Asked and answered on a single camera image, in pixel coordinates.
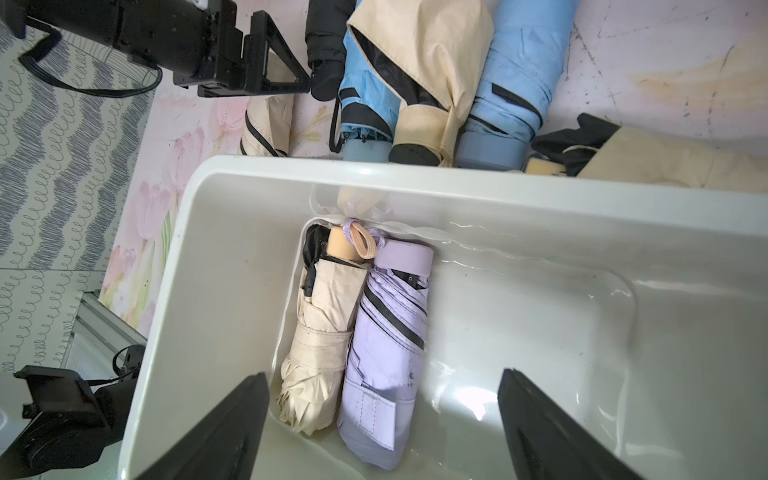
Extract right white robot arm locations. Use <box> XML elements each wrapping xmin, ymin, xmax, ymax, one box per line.
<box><xmin>1</xmin><ymin>345</ymin><xmax>638</xmax><ymax>479</ymax></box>

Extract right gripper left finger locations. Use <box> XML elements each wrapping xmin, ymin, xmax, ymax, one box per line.
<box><xmin>139</xmin><ymin>372</ymin><xmax>270</xmax><ymax>479</ymax></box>

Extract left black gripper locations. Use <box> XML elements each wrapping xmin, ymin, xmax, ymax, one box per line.
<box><xmin>119</xmin><ymin>1</ymin><xmax>310</xmax><ymax>96</ymax></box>

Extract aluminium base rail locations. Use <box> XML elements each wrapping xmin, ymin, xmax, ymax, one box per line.
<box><xmin>61</xmin><ymin>292</ymin><xmax>147</xmax><ymax>380</ymax></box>

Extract pink floral table mat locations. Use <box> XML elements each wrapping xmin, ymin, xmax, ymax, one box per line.
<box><xmin>99</xmin><ymin>1</ymin><xmax>767</xmax><ymax>332</ymax></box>

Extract beige umbrella black stripes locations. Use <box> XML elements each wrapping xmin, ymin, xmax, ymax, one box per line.
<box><xmin>239</xmin><ymin>53</ymin><xmax>296</xmax><ymax>158</ymax></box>

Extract beige umbrella behind box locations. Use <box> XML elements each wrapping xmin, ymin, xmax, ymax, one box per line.
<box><xmin>531</xmin><ymin>113</ymin><xmax>767</xmax><ymax>194</ymax></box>

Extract beige umbrella black lining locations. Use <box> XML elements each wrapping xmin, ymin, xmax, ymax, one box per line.
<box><xmin>347</xmin><ymin>0</ymin><xmax>494</xmax><ymax>167</ymax></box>

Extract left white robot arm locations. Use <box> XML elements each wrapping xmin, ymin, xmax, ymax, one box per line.
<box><xmin>1</xmin><ymin>1</ymin><xmax>310</xmax><ymax>98</ymax></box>

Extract cream umbrella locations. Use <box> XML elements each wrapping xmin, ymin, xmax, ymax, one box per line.
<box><xmin>277</xmin><ymin>218</ymin><xmax>379</xmax><ymax>436</ymax></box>

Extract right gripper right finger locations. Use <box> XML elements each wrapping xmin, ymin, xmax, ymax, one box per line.
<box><xmin>497</xmin><ymin>369</ymin><xmax>640</xmax><ymax>479</ymax></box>

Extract black folded umbrella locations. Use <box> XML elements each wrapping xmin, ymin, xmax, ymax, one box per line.
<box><xmin>305</xmin><ymin>0</ymin><xmax>356</xmax><ymax>102</ymax></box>

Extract white plastic storage box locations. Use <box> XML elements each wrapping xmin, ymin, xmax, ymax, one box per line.
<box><xmin>118</xmin><ymin>156</ymin><xmax>767</xmax><ymax>479</ymax></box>

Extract lilac umbrella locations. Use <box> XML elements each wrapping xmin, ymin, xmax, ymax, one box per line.
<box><xmin>337</xmin><ymin>219</ymin><xmax>434</xmax><ymax>471</ymax></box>

